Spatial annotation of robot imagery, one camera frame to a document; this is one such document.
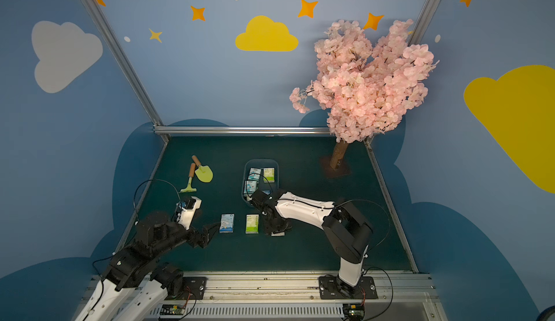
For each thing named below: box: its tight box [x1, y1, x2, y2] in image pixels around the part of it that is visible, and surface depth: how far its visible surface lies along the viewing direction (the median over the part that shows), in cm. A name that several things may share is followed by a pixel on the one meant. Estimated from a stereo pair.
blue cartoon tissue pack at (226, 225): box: [219, 213, 235, 234], surface depth 90 cm
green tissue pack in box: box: [263, 167, 275, 183], surface depth 106 cm
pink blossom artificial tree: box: [289, 18, 440, 170], surface depth 70 cm
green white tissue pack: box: [245, 214, 260, 234], surface depth 90 cm
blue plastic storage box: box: [241, 159, 280, 207], surface depth 106 cm
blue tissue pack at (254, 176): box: [247, 167, 261, 181], surface depth 106 cm
